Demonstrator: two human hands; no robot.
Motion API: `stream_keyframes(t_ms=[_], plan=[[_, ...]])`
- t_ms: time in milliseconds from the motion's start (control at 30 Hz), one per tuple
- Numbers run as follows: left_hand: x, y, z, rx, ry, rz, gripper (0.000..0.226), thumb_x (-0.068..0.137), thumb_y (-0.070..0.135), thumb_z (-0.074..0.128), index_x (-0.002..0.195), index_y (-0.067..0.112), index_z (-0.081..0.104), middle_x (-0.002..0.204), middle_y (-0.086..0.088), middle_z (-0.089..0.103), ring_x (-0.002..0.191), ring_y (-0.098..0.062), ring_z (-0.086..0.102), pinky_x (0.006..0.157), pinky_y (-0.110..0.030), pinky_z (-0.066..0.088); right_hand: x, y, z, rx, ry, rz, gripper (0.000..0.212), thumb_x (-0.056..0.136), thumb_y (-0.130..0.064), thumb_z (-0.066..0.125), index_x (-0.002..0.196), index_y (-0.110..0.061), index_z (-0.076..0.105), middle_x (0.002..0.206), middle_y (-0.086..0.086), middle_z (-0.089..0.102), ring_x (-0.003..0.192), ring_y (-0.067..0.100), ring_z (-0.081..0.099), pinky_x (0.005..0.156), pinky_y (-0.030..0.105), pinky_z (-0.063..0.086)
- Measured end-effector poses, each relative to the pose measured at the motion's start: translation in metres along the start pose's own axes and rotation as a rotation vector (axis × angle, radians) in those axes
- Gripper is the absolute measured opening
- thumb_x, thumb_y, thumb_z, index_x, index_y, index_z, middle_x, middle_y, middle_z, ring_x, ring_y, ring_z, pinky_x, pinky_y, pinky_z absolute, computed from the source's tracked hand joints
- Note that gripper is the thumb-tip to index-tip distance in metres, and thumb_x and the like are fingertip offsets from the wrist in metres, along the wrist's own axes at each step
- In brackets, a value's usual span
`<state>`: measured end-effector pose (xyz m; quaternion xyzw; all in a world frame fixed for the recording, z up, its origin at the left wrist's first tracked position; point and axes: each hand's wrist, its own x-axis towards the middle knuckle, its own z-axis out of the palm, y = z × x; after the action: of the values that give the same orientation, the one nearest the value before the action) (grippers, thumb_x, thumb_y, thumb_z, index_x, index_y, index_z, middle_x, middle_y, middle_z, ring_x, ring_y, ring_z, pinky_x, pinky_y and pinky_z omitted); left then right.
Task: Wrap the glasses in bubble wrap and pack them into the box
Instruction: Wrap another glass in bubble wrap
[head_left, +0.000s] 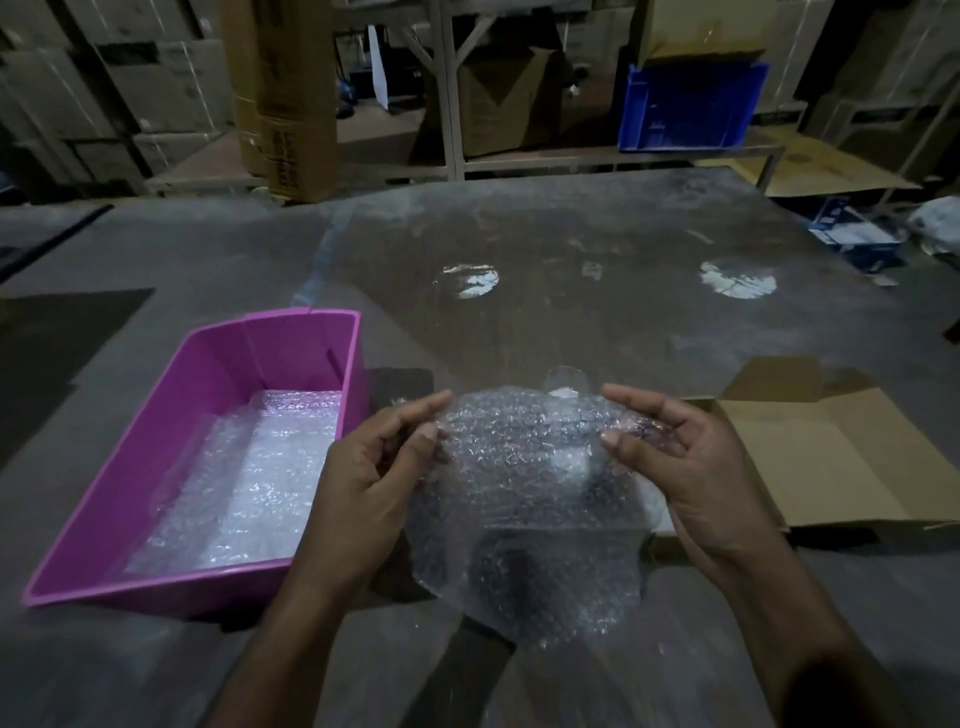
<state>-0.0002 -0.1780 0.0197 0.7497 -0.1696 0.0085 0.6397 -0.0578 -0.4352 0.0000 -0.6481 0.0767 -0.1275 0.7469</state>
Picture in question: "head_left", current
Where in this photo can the tall narrow cardboard carton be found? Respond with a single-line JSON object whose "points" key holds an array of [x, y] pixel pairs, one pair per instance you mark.
{"points": [[285, 97]]}

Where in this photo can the open brown carton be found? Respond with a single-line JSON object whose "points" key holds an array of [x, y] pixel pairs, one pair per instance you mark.
{"points": [[510, 105]]}

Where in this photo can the small brown cardboard box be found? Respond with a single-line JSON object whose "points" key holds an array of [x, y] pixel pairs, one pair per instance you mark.
{"points": [[825, 465]]}

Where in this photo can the grey metal storage rack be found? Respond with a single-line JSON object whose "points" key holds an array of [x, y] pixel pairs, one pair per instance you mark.
{"points": [[448, 97]]}

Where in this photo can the blue plastic crate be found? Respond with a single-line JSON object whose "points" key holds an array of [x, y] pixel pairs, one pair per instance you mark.
{"points": [[690, 109]]}

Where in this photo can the small dark object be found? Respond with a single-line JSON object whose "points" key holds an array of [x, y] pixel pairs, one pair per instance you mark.
{"points": [[345, 99]]}

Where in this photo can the pink plastic bin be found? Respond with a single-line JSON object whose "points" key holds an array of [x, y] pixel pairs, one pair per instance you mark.
{"points": [[285, 345]]}

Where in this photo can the person's right hand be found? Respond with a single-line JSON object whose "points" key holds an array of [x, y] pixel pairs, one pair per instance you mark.
{"points": [[712, 487]]}

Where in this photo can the flattened printed cardboard sheet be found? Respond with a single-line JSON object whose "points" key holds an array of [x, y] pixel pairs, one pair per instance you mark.
{"points": [[817, 165]]}

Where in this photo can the clear bubble wrap sheet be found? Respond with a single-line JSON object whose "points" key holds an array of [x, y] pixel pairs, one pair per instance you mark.
{"points": [[525, 525]]}

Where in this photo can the dark blue product box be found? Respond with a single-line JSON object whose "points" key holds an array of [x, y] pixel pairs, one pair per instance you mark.
{"points": [[829, 210]]}

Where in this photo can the blue and white product box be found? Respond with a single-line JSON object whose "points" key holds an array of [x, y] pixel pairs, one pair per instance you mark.
{"points": [[859, 244]]}

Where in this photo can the white paper sheet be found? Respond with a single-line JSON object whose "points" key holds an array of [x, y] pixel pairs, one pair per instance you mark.
{"points": [[378, 67]]}

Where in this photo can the pile of bubble wrap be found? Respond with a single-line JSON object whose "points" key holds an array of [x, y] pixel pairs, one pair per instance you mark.
{"points": [[240, 495]]}

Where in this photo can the white plastic bag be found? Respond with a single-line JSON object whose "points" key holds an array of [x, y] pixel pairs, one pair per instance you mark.
{"points": [[937, 223]]}

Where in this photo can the person's right forearm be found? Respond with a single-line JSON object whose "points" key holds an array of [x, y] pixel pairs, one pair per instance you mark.
{"points": [[817, 652]]}

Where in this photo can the bubble items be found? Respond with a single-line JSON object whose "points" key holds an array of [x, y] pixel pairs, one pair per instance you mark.
{"points": [[562, 390]]}

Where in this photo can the flat cardboard sheet with tape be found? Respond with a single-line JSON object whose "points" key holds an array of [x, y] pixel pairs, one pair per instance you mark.
{"points": [[705, 30]]}

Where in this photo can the person's left hand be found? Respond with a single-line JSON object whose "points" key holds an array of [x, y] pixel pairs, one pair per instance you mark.
{"points": [[360, 502]]}

